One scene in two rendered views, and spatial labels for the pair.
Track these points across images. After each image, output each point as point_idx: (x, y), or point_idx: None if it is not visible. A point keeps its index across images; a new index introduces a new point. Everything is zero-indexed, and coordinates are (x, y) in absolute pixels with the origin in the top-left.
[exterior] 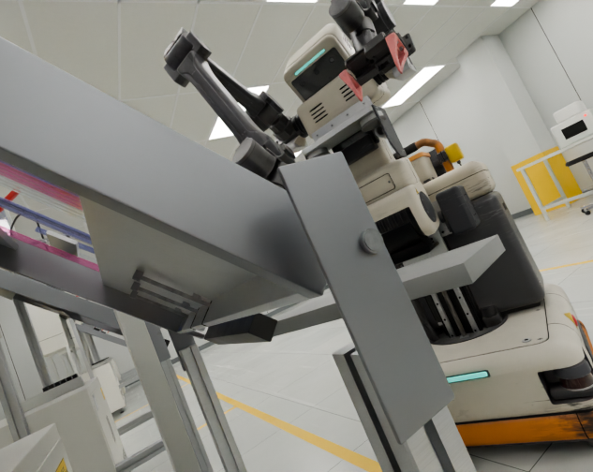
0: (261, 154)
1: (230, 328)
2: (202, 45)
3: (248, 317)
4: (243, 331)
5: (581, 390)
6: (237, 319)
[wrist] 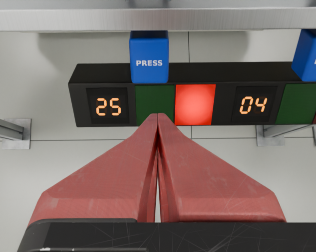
0: None
1: (222, 68)
2: None
3: (106, 78)
4: (113, 64)
5: None
6: (193, 77)
